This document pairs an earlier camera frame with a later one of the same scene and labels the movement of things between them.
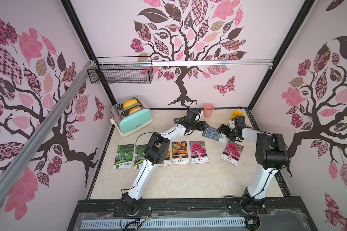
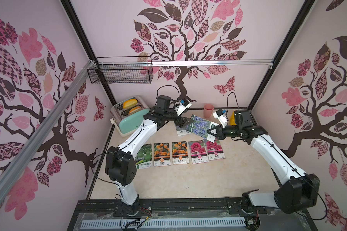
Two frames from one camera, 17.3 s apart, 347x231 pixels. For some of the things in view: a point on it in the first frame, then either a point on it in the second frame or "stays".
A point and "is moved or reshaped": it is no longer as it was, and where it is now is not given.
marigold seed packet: (180, 155) stays
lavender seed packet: (213, 133) is moved or reshaped
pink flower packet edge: (232, 152) → (214, 150)
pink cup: (208, 109) stays
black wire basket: (137, 70) stays
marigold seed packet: (166, 160) stays
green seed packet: (140, 153) stays
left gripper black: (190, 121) → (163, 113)
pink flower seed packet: (198, 152) stays
